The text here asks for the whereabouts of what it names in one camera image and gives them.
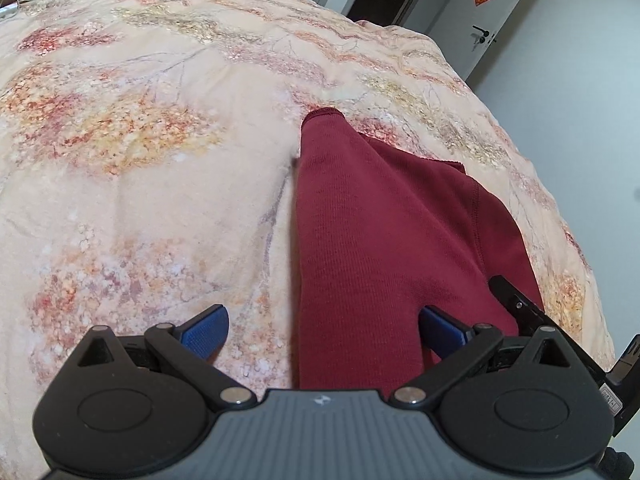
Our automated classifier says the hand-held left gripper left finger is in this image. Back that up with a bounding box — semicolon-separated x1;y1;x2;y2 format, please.
74;304;257;412

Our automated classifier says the white door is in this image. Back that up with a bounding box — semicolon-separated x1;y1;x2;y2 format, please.
447;0;536;83

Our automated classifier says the floral blanket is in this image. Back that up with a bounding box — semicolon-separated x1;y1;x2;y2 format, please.
0;0;617;461

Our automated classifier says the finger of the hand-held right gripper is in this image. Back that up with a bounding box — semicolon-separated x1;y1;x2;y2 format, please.
488;274;549;337

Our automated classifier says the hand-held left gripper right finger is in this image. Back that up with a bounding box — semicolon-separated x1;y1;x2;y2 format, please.
390;305;569;409

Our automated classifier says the maroon shirt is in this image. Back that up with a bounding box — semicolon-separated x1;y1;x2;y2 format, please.
292;107;546;392

